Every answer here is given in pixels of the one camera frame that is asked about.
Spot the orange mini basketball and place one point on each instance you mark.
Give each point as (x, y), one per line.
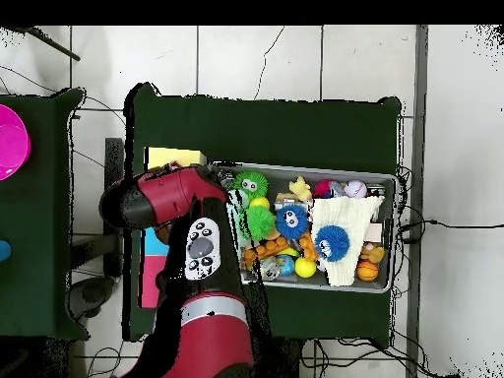
(367, 271)

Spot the wooden box with three holes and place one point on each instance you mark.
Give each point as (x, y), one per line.
(185, 155)

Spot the black upright panel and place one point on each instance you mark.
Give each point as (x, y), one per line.
(114, 157)

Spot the dark green table cloth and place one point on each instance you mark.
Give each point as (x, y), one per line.
(35, 236)
(275, 130)

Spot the yellow ball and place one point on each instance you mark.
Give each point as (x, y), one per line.
(260, 203)

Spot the white baseball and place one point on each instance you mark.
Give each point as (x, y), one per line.
(355, 189)

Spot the green spiky googly-eyed ball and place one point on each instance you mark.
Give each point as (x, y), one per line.
(251, 185)

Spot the shallow grey mesh bin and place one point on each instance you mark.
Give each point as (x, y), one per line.
(277, 179)

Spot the dark rod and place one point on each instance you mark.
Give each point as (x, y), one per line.
(51, 44)

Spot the blue spiky googly-eyed ball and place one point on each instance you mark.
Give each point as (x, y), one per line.
(334, 242)
(291, 226)

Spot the globe print ball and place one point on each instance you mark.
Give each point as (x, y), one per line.
(285, 265)

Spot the pink plastic bowl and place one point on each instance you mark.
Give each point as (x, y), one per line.
(12, 145)

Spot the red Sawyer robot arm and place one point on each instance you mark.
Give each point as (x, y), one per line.
(169, 197)

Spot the blue round object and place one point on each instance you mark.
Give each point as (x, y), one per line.
(4, 251)

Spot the grey stand foot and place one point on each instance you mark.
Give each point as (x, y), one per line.
(92, 295)

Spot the cream knitted cloth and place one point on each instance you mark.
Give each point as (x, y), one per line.
(346, 212)

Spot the yellow foam toy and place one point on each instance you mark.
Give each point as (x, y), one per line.
(300, 189)

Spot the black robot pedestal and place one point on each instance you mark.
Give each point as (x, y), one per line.
(287, 362)

